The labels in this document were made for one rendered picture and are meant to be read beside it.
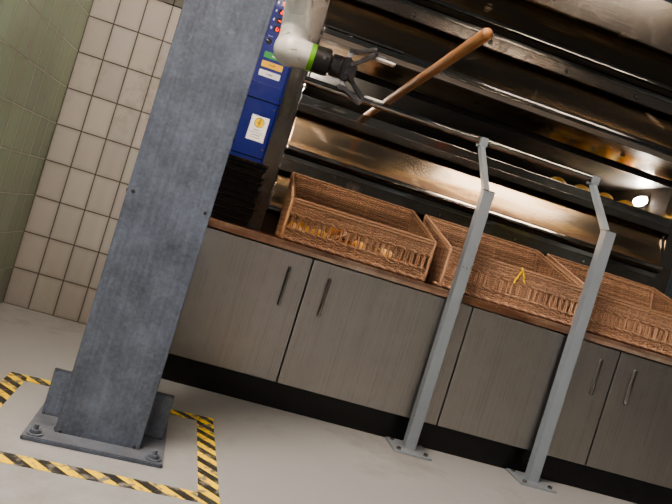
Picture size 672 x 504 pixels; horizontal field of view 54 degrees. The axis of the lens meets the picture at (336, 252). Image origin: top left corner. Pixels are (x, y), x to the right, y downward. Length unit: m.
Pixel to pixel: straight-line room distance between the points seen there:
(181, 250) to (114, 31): 1.50
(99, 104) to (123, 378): 1.49
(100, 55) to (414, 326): 1.65
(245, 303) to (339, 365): 0.39
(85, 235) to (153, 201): 1.29
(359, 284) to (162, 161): 0.96
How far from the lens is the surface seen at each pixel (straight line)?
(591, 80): 3.27
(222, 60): 1.64
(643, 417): 2.82
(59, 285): 2.92
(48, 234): 2.92
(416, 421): 2.41
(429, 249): 2.41
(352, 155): 2.86
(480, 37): 1.64
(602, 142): 3.14
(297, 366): 2.34
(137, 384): 1.68
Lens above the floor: 0.63
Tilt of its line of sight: 1 degrees down
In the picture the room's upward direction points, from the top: 17 degrees clockwise
